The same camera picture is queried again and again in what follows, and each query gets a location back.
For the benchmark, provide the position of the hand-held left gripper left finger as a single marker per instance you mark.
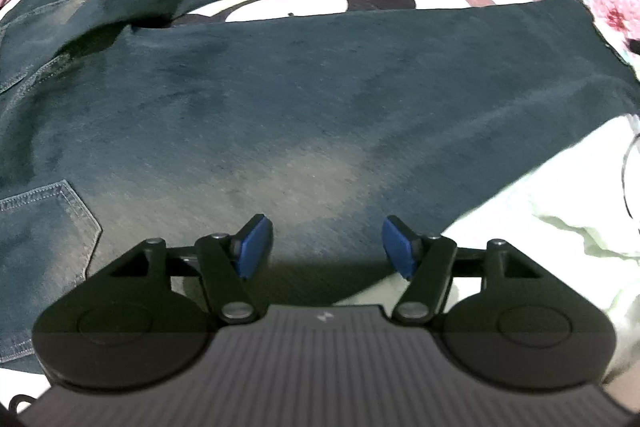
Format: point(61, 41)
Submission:
point(257, 247)

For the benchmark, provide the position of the dark blue faded jeans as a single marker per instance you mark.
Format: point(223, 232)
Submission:
point(300, 107)

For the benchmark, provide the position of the light green quilt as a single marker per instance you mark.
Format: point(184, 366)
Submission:
point(575, 187)

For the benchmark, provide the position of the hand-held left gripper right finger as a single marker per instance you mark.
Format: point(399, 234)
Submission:
point(397, 247)

